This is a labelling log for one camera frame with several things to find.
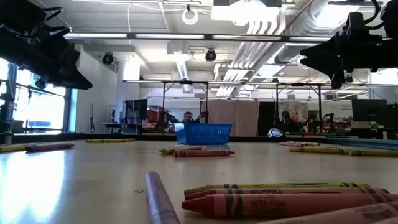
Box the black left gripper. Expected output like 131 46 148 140
0 29 93 90

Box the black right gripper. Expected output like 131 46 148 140
300 34 398 90

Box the dark purple crayon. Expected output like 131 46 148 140
25 142 75 153

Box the pink crayon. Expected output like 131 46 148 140
279 141 309 147

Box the floral poster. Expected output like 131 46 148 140
278 101 309 124

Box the thin black tripod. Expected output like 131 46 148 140
89 104 96 134

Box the black equipment stand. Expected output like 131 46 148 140
0 79 16 144

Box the blue mat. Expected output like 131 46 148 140
323 136 398 151

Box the white and black ball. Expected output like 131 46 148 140
267 128 285 138

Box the beige curtain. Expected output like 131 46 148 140
201 98 261 137

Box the long ceiling light strip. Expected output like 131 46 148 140
63 32 335 43

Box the orange-red crayon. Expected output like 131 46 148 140
185 187 390 200

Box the blue plastic basket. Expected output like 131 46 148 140
174 122 233 146

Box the black background table frame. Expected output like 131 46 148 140
161 80 210 134
275 82 323 135

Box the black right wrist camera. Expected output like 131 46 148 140
343 11 367 37

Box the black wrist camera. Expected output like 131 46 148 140
343 11 367 37
0 0 47 30

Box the grey ribbed air duct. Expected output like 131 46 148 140
273 0 361 65

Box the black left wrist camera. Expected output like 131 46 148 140
0 0 47 30

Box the white cable coil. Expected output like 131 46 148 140
182 7 199 26

